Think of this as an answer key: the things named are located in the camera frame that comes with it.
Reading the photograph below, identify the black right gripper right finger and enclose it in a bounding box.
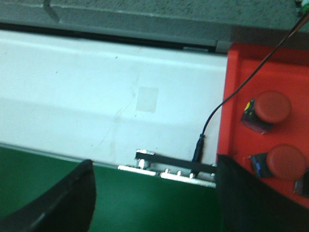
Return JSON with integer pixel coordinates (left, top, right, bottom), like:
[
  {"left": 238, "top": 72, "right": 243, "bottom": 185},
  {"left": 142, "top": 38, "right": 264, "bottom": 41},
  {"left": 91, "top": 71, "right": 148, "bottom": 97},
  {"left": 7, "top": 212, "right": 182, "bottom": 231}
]
[{"left": 216, "top": 155, "right": 309, "bottom": 232}]

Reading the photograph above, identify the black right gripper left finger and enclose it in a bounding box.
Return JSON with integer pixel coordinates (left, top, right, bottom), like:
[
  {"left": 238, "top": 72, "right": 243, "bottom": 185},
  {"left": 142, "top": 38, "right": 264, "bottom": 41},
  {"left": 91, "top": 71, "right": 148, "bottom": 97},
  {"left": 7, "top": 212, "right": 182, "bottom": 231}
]
[{"left": 0, "top": 159, "right": 96, "bottom": 232}]

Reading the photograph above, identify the red mushroom push button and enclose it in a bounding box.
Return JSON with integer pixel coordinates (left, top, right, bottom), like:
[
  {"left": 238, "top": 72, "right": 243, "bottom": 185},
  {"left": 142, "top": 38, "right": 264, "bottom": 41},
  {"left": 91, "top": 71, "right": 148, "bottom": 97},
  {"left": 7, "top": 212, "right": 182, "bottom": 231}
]
[
  {"left": 294, "top": 169, "right": 309, "bottom": 198},
  {"left": 240, "top": 90, "right": 292, "bottom": 134},
  {"left": 250, "top": 144, "right": 308, "bottom": 181}
]

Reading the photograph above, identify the green conveyor belt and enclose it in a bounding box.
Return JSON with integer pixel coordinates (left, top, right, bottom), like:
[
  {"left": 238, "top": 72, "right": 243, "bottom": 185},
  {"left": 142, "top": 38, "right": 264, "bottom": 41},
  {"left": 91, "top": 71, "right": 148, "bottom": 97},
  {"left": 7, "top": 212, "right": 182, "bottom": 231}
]
[{"left": 0, "top": 147, "right": 225, "bottom": 232}]

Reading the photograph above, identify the red plastic bin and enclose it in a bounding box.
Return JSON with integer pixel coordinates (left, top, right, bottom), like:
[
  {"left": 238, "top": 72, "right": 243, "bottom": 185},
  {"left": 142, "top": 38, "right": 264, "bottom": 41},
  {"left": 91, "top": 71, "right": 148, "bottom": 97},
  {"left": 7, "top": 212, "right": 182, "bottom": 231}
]
[{"left": 218, "top": 48, "right": 309, "bottom": 207}]

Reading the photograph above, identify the grey stone bench right slab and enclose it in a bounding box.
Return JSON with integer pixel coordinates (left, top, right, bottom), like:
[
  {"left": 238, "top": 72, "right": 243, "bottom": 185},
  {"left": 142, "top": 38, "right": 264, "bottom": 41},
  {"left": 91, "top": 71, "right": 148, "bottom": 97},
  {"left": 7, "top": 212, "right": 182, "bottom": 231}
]
[{"left": 0, "top": 0, "right": 298, "bottom": 50}]

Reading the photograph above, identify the small lit circuit board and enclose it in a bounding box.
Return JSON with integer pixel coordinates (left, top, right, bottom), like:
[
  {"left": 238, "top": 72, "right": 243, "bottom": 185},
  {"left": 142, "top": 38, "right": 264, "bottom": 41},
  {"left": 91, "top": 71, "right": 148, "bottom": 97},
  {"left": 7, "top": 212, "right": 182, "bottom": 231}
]
[{"left": 295, "top": 0, "right": 309, "bottom": 13}]

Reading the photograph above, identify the black sensor bracket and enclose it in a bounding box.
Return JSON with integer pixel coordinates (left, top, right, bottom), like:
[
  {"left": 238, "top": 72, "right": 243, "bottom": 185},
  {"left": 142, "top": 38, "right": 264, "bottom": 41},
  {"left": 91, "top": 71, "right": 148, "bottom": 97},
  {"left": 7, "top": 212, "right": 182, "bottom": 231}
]
[{"left": 134, "top": 135, "right": 218, "bottom": 176}]

